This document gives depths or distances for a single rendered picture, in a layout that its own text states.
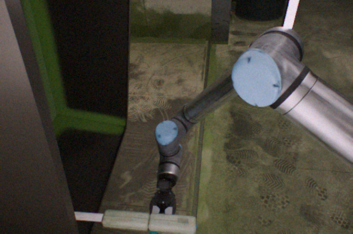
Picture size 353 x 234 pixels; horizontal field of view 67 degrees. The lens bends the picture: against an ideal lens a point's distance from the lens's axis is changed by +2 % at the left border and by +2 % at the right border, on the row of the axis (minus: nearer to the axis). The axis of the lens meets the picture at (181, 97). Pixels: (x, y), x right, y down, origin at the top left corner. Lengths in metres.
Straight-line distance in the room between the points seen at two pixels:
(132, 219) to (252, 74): 0.63
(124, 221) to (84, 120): 0.61
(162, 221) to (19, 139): 0.57
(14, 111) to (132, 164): 1.31
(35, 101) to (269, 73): 0.41
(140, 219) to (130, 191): 0.68
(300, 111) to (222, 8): 2.14
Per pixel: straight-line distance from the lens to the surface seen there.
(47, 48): 1.19
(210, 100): 0.93
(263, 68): 0.55
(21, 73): 0.41
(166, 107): 2.02
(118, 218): 0.97
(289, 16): 1.82
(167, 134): 1.02
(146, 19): 2.80
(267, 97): 0.58
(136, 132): 1.88
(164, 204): 1.03
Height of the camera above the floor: 1.43
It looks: 42 degrees down
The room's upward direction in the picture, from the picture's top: 4 degrees counter-clockwise
